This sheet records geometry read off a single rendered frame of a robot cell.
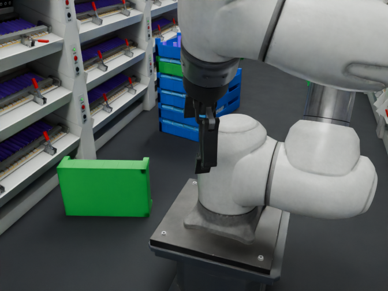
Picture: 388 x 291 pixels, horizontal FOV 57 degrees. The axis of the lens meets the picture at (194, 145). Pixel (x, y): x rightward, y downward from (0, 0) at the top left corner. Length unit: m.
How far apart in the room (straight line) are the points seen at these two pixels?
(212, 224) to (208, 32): 0.56
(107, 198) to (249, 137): 0.66
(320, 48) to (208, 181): 0.49
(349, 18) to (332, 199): 0.45
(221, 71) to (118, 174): 0.78
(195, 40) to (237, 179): 0.41
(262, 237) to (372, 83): 0.55
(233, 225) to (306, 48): 0.56
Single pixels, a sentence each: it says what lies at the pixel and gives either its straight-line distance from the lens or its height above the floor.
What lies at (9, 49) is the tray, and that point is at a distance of 1.29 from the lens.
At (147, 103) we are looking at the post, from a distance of 2.18.
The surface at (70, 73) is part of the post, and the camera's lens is 1.48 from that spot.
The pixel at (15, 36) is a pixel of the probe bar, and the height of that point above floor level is 0.59.
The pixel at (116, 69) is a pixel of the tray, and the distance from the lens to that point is 1.80.
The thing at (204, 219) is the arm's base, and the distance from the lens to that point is 0.92.
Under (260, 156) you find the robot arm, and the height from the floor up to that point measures 0.44.
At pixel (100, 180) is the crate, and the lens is 1.26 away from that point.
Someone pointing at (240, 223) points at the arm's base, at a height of 0.25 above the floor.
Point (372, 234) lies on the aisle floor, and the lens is 1.37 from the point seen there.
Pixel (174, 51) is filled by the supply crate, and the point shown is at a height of 0.43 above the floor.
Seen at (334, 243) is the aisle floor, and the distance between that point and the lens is 1.29.
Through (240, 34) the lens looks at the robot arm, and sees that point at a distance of 0.45.
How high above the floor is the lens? 0.82
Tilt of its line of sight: 28 degrees down
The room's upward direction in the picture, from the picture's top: straight up
